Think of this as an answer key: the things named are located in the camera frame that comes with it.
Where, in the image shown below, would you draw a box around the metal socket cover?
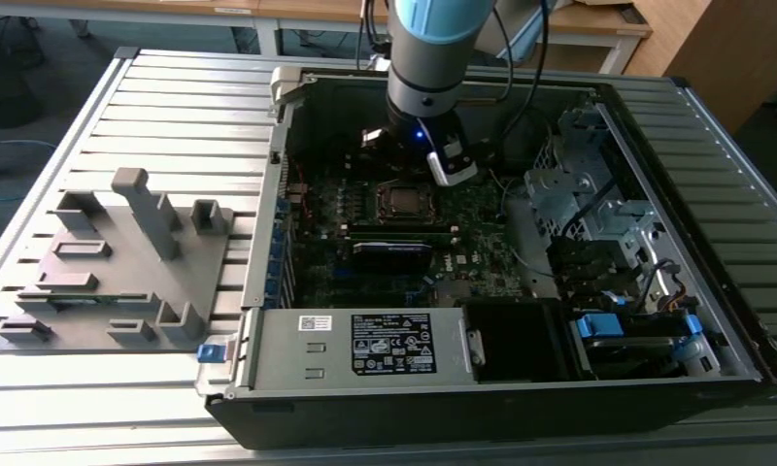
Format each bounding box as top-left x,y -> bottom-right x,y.
378,183 -> 439,222

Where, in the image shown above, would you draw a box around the CPU socket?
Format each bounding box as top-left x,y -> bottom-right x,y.
373,180 -> 442,225

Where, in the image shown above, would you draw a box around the RAM slot black clips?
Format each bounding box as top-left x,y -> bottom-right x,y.
349,220 -> 451,228
347,230 -> 453,238

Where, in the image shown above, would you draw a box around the grey case release latch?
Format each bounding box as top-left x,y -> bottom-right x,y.
267,66 -> 318,120

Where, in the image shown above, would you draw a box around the black graphics card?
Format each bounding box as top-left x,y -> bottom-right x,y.
350,240 -> 435,273

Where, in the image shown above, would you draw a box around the silver drive cage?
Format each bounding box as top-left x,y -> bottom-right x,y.
522,91 -> 671,273

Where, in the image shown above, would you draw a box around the green motherboard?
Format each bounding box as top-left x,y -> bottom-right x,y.
282,162 -> 562,312

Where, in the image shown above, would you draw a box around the chipset heat sink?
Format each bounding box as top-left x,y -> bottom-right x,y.
434,280 -> 475,308

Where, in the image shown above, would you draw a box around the wooden desk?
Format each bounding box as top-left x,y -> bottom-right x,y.
0,0 -> 654,75

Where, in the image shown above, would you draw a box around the silver power supply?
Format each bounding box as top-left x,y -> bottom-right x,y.
229,306 -> 486,392

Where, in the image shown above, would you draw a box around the blue disk carrier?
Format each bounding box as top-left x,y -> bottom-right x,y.
573,313 -> 625,339

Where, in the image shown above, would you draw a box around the grey parts rack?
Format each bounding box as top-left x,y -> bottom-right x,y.
0,167 -> 238,353

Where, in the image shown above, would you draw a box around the black hard disk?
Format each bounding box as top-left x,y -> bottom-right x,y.
581,334 -> 685,380

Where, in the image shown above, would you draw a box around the wooden cabinet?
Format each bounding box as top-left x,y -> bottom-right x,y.
623,0 -> 777,135

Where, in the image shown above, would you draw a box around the black PC case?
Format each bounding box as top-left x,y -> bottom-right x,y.
193,65 -> 777,450

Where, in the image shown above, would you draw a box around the green RAM stick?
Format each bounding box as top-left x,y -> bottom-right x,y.
45,294 -> 121,308

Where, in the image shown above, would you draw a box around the black office chair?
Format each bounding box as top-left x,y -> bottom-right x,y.
0,14 -> 50,130

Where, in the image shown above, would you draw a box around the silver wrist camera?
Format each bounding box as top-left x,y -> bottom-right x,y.
425,138 -> 479,188

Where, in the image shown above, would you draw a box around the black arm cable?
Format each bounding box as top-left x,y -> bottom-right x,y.
494,0 -> 551,147
469,0 -> 518,106

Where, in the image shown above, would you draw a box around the black drive cable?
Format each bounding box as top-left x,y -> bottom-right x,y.
559,175 -> 619,239

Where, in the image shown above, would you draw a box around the light blue cable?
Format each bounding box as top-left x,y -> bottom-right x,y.
0,138 -> 59,203

